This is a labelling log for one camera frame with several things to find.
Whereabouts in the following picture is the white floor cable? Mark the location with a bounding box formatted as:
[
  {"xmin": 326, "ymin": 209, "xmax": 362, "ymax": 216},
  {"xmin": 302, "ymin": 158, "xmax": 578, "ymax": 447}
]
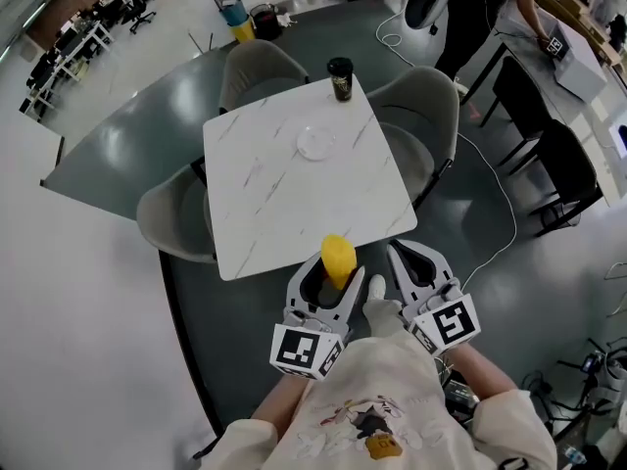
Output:
[{"xmin": 374, "ymin": 9, "xmax": 519, "ymax": 294}]

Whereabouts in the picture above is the yellow waste bin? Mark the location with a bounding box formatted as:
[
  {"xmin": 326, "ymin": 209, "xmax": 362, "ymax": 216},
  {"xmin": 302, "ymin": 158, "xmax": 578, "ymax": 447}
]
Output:
[{"xmin": 227, "ymin": 17, "xmax": 258, "ymax": 45}]

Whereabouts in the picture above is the person's cream trouser leg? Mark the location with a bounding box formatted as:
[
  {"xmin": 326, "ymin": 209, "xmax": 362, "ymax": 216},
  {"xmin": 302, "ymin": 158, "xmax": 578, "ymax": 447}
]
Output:
[{"xmin": 361, "ymin": 298, "xmax": 406, "ymax": 341}]

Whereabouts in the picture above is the black waste bin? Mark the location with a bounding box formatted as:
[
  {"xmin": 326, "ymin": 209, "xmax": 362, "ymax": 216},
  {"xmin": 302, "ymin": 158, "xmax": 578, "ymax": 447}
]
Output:
[{"xmin": 249, "ymin": 3, "xmax": 284, "ymax": 43}]

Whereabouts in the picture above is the cream printed sweatshirt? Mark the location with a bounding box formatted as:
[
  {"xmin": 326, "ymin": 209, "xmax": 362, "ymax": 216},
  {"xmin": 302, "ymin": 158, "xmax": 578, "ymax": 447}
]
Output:
[{"xmin": 199, "ymin": 329, "xmax": 558, "ymax": 470}]

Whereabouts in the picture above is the black slatted chair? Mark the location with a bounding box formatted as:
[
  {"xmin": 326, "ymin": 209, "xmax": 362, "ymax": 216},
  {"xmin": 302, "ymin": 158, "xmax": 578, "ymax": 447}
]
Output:
[
  {"xmin": 530, "ymin": 118, "xmax": 605, "ymax": 239},
  {"xmin": 481, "ymin": 55, "xmax": 555, "ymax": 176}
]

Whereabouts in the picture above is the person's right forearm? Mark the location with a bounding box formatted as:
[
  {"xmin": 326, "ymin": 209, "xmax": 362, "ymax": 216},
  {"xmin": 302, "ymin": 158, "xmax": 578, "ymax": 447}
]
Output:
[{"xmin": 442, "ymin": 344, "xmax": 519, "ymax": 404}]

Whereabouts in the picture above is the black paper cup with lid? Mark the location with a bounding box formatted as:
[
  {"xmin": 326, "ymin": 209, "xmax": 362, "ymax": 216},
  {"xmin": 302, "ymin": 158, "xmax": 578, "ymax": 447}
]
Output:
[{"xmin": 326, "ymin": 57, "xmax": 356, "ymax": 104}]

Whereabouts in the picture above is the black office swivel chair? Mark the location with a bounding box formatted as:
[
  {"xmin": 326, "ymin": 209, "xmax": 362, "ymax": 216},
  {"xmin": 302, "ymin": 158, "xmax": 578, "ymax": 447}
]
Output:
[{"xmin": 126, "ymin": 0, "xmax": 159, "ymax": 36}]

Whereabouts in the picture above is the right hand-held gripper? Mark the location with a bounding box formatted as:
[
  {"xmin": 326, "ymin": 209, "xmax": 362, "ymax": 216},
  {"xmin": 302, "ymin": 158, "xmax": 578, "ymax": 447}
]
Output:
[{"xmin": 386, "ymin": 238, "xmax": 482, "ymax": 357}]

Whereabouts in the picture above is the white office desk row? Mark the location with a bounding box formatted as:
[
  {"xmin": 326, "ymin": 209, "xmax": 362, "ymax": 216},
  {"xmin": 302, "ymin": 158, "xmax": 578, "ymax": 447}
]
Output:
[{"xmin": 18, "ymin": 17, "xmax": 115, "ymax": 122}]

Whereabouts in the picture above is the person's left forearm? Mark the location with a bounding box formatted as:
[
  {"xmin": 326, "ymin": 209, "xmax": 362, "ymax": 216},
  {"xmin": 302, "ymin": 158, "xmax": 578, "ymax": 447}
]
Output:
[{"xmin": 248, "ymin": 373, "xmax": 314, "ymax": 424}]

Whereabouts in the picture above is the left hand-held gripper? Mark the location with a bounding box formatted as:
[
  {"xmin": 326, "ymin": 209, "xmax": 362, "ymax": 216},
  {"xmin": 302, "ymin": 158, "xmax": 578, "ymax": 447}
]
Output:
[{"xmin": 269, "ymin": 253, "xmax": 366, "ymax": 380}]

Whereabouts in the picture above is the white round plate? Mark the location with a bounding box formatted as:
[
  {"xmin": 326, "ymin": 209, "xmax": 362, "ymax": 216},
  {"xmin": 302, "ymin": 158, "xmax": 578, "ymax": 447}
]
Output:
[{"xmin": 296, "ymin": 124, "xmax": 338, "ymax": 162}]

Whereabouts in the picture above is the grey work desk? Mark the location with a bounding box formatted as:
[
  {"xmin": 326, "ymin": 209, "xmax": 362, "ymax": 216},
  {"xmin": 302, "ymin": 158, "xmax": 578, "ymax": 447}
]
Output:
[{"xmin": 473, "ymin": 0, "xmax": 627, "ymax": 209}]

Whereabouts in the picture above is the black waist-worn device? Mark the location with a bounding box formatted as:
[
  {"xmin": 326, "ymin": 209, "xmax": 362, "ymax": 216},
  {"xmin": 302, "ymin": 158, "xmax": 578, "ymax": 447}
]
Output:
[{"xmin": 442, "ymin": 368, "xmax": 482, "ymax": 428}]

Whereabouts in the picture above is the white cardboard box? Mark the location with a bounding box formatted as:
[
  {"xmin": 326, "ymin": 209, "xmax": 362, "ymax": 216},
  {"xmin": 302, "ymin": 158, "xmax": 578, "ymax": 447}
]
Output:
[{"xmin": 542, "ymin": 16, "xmax": 609, "ymax": 103}]

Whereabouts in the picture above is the black tripod with cables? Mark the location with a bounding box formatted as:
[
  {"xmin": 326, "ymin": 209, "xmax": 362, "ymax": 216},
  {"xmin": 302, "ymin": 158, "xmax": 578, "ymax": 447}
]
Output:
[{"xmin": 521, "ymin": 338, "xmax": 627, "ymax": 443}]

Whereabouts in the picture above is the yellow corn cob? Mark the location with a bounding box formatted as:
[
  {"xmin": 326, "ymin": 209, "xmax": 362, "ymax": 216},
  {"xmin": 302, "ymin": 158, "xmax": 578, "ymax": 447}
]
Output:
[{"xmin": 320, "ymin": 233, "xmax": 358, "ymax": 291}]

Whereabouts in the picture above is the grey upholstered chair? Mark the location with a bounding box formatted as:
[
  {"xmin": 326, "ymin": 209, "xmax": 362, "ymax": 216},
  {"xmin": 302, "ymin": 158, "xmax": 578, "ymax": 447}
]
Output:
[
  {"xmin": 365, "ymin": 65, "xmax": 461, "ymax": 211},
  {"xmin": 217, "ymin": 38, "xmax": 312, "ymax": 116},
  {"xmin": 135, "ymin": 163, "xmax": 218, "ymax": 265}
]

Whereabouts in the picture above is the person's white shoe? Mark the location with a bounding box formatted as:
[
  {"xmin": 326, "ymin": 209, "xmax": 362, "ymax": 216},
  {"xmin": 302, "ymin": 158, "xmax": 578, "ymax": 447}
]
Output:
[{"xmin": 366, "ymin": 273, "xmax": 388, "ymax": 304}]

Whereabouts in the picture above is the black wire mesh basket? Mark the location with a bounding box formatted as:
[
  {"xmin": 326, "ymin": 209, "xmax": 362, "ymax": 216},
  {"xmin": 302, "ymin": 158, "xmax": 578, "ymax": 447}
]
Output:
[{"xmin": 213, "ymin": 0, "xmax": 249, "ymax": 26}]

